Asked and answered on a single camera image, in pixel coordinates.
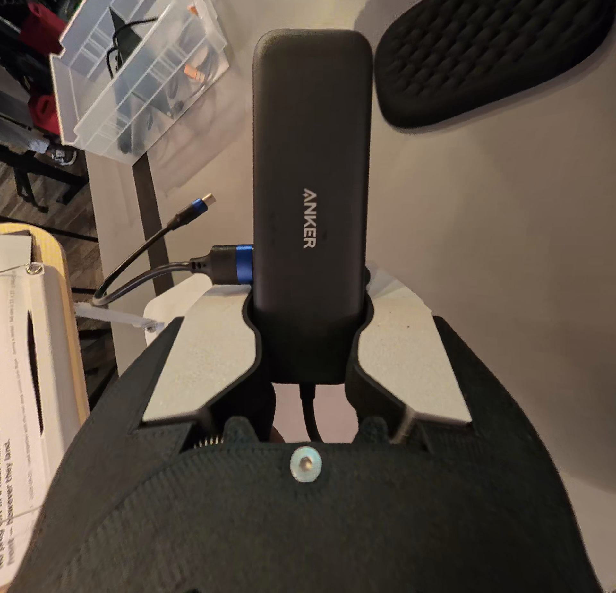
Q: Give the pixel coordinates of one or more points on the clear plastic organizer box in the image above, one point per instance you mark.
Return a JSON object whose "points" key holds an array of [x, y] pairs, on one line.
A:
{"points": [[144, 73]]}

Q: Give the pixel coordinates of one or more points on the printed instruction sheet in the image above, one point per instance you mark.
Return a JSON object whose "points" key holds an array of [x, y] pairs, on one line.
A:
{"points": [[12, 458]]}

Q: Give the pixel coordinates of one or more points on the white document stand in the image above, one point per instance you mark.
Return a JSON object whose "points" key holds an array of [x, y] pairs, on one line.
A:
{"points": [[58, 362]]}

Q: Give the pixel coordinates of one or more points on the black foam wrist rest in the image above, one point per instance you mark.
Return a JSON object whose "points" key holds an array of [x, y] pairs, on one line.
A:
{"points": [[481, 44]]}

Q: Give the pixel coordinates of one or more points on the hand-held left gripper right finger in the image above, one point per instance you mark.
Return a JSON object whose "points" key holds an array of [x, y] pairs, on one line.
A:
{"points": [[419, 362]]}

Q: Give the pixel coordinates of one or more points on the black slim usb hub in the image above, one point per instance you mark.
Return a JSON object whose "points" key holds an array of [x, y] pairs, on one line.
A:
{"points": [[313, 121]]}

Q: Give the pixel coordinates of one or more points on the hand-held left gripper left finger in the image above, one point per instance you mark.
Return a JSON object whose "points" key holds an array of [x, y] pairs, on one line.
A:
{"points": [[197, 362]]}

